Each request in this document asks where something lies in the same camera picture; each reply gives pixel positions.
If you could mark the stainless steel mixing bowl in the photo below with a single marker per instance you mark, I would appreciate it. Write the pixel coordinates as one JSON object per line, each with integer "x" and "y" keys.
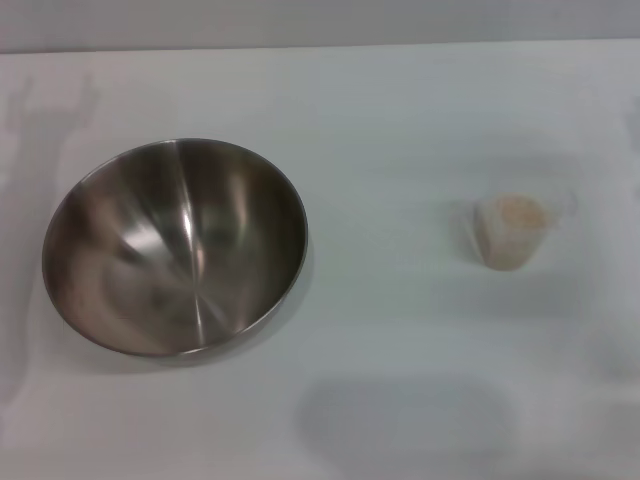
{"x": 175, "y": 250}

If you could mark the clear plastic measuring cup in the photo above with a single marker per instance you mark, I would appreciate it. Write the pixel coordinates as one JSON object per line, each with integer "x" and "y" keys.
{"x": 500, "y": 250}

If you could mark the white rice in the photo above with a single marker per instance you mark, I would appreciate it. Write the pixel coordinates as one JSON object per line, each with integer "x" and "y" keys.
{"x": 515, "y": 215}

